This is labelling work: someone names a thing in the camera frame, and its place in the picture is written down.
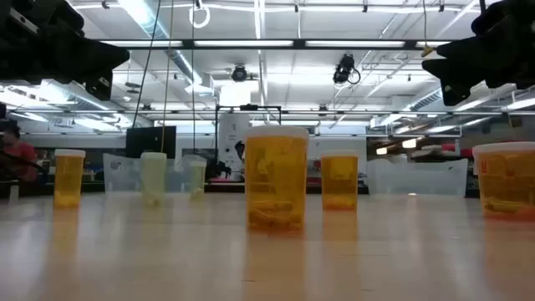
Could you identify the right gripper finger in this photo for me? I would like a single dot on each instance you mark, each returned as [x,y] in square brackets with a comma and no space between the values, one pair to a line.
[462,48]
[455,69]

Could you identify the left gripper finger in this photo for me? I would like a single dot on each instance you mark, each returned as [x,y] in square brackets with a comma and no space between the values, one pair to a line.
[104,50]
[102,64]

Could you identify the slim amber pill bottle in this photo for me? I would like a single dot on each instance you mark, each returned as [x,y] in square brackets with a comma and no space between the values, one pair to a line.
[69,180]

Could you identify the pale yellow pill bottle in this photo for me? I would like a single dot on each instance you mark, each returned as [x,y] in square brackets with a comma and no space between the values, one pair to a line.
[153,175]

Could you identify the wide amber bottle red print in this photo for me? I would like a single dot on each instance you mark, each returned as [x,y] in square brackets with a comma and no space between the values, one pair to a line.
[505,184]

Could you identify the small pale pill bottle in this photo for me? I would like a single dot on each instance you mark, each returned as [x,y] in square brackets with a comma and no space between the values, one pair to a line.
[197,180]

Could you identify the small amber pill bottle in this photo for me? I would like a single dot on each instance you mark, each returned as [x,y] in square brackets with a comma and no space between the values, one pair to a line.
[339,180]

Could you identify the large amber pill bottle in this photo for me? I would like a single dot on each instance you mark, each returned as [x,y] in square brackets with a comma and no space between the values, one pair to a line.
[276,175]

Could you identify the black background robot arm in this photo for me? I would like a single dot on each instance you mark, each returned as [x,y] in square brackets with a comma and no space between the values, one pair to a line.
[223,171]

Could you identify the red storage bin rack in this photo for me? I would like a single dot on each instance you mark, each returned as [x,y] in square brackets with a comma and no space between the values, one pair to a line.
[449,147]

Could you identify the clear plastic bin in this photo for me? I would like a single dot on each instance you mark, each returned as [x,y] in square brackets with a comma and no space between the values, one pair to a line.
[418,180]
[125,175]

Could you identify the black overhead beam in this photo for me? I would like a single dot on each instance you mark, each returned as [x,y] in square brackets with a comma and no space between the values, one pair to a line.
[188,43]

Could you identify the glowing ceiling lamp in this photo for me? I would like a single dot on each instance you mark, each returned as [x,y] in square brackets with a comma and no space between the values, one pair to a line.
[409,143]
[381,151]

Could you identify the black monitor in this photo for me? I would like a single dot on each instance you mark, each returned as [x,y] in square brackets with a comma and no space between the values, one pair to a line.
[150,142]

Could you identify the person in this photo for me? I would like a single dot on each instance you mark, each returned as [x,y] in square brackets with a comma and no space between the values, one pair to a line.
[18,152]

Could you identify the small white cylinder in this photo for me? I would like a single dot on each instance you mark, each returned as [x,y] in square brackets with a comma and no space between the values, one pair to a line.
[14,193]

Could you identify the white machine cabinet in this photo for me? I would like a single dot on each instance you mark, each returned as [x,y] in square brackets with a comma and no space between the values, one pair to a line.
[232,134]

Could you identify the red white equipment cart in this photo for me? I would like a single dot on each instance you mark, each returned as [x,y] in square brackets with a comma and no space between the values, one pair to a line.
[314,171]

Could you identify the round black ceiling camera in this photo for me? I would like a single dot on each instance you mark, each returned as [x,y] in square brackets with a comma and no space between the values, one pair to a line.
[239,73]

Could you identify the black stand frame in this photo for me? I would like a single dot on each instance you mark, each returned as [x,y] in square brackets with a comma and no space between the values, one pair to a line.
[248,107]

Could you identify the black aluminium table frame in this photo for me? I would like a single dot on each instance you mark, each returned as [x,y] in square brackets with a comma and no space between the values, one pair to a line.
[225,189]

